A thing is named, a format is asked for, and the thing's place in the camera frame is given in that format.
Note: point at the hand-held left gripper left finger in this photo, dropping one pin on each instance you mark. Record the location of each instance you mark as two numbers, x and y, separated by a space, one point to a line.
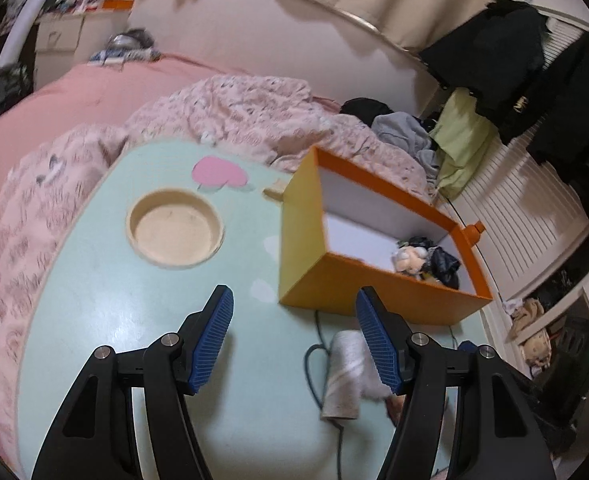
214 335

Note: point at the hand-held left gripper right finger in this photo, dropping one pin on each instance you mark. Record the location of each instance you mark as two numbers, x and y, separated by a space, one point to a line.
377 340

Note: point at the white cloth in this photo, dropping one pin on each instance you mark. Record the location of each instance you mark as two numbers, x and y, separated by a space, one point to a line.
342 375

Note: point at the dark shiny cloth item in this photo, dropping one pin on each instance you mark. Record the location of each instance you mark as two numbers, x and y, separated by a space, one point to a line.
444 265

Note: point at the orange cardboard box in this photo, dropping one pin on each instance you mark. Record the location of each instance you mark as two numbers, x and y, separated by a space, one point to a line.
304 240

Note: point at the white plush toy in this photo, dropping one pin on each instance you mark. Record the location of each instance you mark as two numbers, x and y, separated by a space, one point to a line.
408 260

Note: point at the beige plush toy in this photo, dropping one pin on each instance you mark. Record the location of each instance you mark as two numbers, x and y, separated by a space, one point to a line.
539 347
526 312

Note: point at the white shelf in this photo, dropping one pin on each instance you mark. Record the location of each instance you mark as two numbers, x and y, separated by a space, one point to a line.
564 300

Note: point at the black device with green light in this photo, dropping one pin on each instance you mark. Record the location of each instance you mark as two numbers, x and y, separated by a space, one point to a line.
569 375

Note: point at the white louvered door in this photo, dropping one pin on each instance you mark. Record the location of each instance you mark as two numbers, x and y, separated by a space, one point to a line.
524 200

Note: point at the grey clothes heap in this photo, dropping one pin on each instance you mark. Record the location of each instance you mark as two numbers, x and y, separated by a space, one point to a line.
399 132

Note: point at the light green cloth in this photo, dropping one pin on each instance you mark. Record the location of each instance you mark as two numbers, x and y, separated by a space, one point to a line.
464 145

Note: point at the pink floral blanket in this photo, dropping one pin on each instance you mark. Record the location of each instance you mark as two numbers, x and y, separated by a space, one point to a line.
234 105

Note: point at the black clothes heap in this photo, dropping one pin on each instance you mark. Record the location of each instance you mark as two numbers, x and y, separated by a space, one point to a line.
364 108

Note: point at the pink bed sheet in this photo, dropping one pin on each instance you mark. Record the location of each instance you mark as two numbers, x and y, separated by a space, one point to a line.
74 95

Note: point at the grey and blue clothes pile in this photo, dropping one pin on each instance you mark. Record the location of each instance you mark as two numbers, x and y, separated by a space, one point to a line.
129 42

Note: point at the white drawer cabinet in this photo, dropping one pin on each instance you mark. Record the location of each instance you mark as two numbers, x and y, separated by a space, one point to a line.
59 35

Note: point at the small orange box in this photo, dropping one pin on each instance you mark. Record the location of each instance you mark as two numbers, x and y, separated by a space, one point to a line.
119 4

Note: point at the white rolled tube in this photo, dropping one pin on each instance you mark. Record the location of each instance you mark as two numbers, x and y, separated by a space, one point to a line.
22 30

